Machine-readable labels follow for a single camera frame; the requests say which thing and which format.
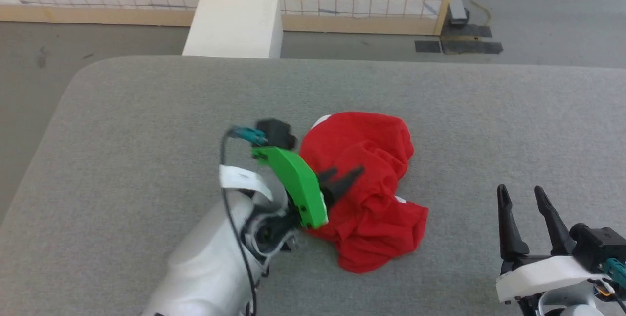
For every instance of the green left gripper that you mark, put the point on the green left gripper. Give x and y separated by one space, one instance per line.
296 179

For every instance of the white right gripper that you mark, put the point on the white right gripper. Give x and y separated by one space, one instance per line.
547 274

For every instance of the red garment with white trim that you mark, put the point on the red garment with white trim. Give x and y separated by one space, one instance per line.
362 184

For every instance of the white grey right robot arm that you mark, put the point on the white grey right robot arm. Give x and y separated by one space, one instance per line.
572 306

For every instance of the small black floor mat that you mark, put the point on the small black floor mat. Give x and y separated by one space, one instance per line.
428 46

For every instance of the white rectangular box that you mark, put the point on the white rectangular box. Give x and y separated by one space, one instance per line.
234 25

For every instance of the long black floor mat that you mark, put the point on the long black floor mat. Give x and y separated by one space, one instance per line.
472 47

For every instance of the grey fabric sofa surface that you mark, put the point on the grey fabric sofa surface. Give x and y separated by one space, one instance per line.
146 125

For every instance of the black floor mat under stand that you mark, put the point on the black floor mat under stand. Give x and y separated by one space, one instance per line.
472 31

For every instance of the grey metal stand foot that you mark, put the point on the grey metal stand foot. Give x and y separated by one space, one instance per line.
458 8

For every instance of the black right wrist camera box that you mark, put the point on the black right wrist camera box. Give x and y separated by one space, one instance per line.
596 245

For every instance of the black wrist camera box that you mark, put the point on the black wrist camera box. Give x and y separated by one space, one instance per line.
596 245
276 133

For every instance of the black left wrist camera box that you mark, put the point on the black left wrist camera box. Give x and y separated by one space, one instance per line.
276 133

